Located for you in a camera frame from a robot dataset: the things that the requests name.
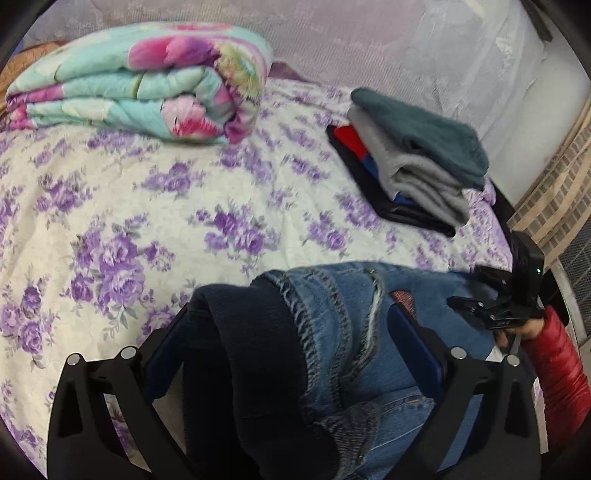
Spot right hand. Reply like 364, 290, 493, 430
494, 319, 545, 354

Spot folded teal floral quilt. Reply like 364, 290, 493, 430
5, 22, 273, 144

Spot beige checked curtain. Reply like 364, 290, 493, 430
508, 108, 590, 269

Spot brown orange pillow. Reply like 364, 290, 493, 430
0, 42, 63, 117

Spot black folded garment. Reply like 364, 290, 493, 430
325, 125, 456, 238

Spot white lace headboard cover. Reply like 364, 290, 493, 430
24, 0, 545, 178

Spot blue denim pants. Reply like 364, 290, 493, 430
183, 262, 497, 479

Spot black mesh fan guard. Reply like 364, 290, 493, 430
559, 221, 590, 344

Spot red blue folded garment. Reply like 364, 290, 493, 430
327, 125, 418, 208

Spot grey folded garment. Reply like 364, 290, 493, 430
348, 106, 470, 228

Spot dark teal folded garment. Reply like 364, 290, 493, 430
351, 88, 489, 191

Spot red puffer jacket sleeve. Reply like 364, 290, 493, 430
522, 306, 590, 451

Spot purple floral bedspread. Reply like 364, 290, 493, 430
1, 79, 512, 474

